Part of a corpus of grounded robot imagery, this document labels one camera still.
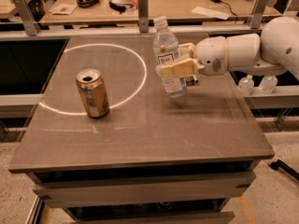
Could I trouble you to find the left metal bracket post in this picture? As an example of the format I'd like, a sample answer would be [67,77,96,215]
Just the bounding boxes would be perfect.
[12,0,39,36]

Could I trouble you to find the clear plastic water bottle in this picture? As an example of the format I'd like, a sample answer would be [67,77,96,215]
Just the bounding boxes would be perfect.
[153,16,187,98]

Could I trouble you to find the small clear bottle on shelf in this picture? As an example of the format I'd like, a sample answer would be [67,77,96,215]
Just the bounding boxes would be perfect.
[237,75,254,96]

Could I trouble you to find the black sunglasses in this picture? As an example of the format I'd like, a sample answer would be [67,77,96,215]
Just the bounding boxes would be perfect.
[109,0,134,14]

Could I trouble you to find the lower grey drawer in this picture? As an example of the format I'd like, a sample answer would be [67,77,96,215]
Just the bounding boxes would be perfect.
[67,212,235,224]

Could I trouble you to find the grey drawer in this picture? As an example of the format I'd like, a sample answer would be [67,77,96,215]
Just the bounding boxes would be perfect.
[67,212,235,224]
[34,171,255,208]

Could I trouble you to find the paper note on desk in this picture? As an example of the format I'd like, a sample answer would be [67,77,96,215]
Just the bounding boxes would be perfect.
[50,4,77,15]

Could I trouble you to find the upper grey drawer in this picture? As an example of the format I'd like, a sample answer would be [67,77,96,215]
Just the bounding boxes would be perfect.
[34,171,255,208]

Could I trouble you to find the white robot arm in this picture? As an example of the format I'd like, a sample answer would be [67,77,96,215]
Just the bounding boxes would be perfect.
[156,17,299,79]

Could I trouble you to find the black snack packet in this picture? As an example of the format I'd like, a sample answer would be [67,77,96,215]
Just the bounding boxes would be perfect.
[185,76,199,87]

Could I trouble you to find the metal bracket post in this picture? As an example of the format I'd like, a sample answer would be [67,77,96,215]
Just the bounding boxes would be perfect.
[138,0,149,33]
[12,0,39,36]
[247,0,268,29]

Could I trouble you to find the middle metal bracket post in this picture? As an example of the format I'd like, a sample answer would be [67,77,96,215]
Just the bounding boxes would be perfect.
[138,0,149,33]

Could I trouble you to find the white paper sheet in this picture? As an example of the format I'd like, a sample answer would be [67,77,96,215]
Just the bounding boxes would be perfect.
[192,7,230,20]

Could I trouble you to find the right metal bracket post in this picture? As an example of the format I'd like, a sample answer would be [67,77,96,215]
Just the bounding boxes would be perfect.
[247,0,268,29]

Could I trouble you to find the black stand leg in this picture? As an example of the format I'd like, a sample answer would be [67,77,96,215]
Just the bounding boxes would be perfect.
[270,160,299,181]

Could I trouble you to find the gold soda can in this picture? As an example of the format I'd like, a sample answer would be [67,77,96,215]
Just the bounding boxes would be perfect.
[76,68,109,119]

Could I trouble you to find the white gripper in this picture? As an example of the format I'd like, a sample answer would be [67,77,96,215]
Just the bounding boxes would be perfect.
[155,36,227,77]

